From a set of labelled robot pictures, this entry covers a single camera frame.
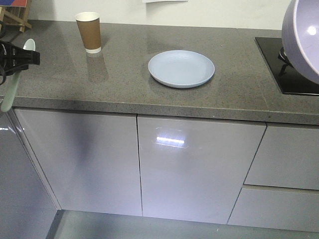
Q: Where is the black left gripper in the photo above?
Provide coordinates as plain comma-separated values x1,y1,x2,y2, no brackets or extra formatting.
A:
0,41,40,80

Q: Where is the mint green plastic spoon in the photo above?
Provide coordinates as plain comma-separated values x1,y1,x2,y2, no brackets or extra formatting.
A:
0,39,36,113

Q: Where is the brown paper cup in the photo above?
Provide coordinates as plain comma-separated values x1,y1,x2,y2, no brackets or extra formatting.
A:
75,11,102,54

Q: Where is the lavender plastic bowl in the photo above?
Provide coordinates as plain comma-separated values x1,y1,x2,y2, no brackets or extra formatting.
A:
282,0,319,84

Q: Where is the light blue plastic plate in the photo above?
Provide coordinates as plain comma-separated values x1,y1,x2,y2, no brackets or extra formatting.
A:
148,50,215,89

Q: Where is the wooden dish rack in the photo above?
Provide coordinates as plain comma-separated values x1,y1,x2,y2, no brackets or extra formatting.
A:
0,1,32,32

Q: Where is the red blue board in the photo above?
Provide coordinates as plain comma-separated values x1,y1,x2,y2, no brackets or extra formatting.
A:
0,0,29,8

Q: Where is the white cabinet door left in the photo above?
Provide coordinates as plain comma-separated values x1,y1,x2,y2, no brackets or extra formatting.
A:
15,110,142,216

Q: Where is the white side cabinet door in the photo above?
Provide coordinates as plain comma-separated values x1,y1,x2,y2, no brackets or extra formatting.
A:
0,110,63,239

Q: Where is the black gas cooktop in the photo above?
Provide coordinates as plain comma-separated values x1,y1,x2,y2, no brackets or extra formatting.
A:
255,37,319,97

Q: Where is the white lower drawer front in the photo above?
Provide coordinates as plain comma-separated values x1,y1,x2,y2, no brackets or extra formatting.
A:
228,185,319,232

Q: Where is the white drawer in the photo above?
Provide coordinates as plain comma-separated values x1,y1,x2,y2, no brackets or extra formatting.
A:
228,185,319,232
245,123,319,190

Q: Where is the white upper drawer front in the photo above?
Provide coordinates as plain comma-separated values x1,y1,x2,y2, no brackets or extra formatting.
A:
245,123,319,190

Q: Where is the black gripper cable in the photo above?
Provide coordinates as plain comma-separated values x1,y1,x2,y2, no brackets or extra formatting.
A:
0,20,8,85

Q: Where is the white paper sheet on wall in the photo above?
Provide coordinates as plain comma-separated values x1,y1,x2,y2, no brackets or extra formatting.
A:
142,0,188,3

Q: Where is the gas burner ring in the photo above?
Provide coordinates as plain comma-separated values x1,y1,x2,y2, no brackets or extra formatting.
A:
278,47,297,75

